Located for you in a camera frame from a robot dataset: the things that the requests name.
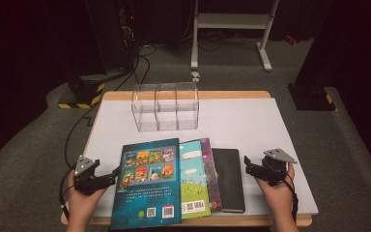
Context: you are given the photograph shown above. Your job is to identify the purple magazine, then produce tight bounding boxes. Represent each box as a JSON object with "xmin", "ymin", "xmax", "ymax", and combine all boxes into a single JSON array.
[{"xmin": 200, "ymin": 137, "xmax": 223, "ymax": 214}]

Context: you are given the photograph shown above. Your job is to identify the black floor cable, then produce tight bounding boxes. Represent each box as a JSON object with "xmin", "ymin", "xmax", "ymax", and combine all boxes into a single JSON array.
[{"xmin": 64, "ymin": 44, "xmax": 152, "ymax": 169}]

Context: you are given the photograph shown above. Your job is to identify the left hand-held gripper cable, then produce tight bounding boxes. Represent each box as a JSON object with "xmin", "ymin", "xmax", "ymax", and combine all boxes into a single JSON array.
[{"xmin": 59, "ymin": 167, "xmax": 78, "ymax": 220}]

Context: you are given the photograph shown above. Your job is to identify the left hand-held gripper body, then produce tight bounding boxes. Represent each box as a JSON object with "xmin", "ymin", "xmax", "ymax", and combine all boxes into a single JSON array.
[{"xmin": 73, "ymin": 155, "xmax": 106, "ymax": 196}]

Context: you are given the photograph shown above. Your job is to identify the black cable under stand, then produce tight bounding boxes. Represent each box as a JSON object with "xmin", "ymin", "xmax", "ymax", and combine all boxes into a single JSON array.
[{"xmin": 180, "ymin": 28, "xmax": 260, "ymax": 53}]

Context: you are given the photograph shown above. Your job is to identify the black notebook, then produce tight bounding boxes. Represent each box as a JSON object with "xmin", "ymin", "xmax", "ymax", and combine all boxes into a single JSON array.
[{"xmin": 211, "ymin": 147, "xmax": 246, "ymax": 214}]

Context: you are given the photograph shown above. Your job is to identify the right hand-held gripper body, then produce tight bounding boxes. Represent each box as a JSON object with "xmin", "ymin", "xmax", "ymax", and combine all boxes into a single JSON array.
[{"xmin": 261, "ymin": 148, "xmax": 298, "ymax": 188}]

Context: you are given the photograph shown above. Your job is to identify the hand-held gripper cable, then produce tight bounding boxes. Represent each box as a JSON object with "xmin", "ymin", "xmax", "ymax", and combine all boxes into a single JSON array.
[
  {"xmin": 59, "ymin": 167, "xmax": 78, "ymax": 220},
  {"xmin": 282, "ymin": 172, "xmax": 300, "ymax": 224}
]

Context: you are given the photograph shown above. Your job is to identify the person's right hand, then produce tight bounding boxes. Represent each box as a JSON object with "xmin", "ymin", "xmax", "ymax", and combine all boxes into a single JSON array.
[{"xmin": 255, "ymin": 163, "xmax": 296, "ymax": 220}]

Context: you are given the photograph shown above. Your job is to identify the dark teal picture book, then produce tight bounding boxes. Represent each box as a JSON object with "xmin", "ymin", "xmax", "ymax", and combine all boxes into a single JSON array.
[{"xmin": 109, "ymin": 138, "xmax": 184, "ymax": 231}]

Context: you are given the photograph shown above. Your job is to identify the black yellow striped stand base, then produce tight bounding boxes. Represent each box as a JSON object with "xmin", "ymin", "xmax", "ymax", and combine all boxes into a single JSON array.
[
  {"xmin": 286, "ymin": 83, "xmax": 339, "ymax": 112},
  {"xmin": 57, "ymin": 74, "xmax": 107, "ymax": 110}
]

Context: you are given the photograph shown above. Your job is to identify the small red object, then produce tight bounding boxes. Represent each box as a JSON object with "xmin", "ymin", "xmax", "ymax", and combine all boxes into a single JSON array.
[{"xmin": 284, "ymin": 34, "xmax": 299, "ymax": 46}]

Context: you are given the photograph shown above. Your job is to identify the right hand-held gripper cable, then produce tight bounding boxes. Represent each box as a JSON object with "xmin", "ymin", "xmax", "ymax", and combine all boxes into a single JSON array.
[{"xmin": 282, "ymin": 172, "xmax": 300, "ymax": 224}]

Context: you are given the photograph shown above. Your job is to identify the person's left hand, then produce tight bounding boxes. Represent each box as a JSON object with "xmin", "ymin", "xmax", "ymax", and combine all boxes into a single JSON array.
[{"xmin": 67, "ymin": 169, "xmax": 107, "ymax": 223}]

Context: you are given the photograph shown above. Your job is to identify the black equipment tower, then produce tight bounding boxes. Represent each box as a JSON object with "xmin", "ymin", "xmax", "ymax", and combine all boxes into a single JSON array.
[{"xmin": 117, "ymin": 0, "xmax": 143, "ymax": 73}]

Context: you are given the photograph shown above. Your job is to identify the white metal stand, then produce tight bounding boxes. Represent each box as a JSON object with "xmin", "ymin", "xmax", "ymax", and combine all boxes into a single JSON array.
[{"xmin": 190, "ymin": 0, "xmax": 280, "ymax": 73}]

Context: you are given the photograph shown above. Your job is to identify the clear acrylic book organizer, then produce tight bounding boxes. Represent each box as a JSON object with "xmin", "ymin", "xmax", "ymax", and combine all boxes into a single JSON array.
[{"xmin": 130, "ymin": 81, "xmax": 200, "ymax": 132}]

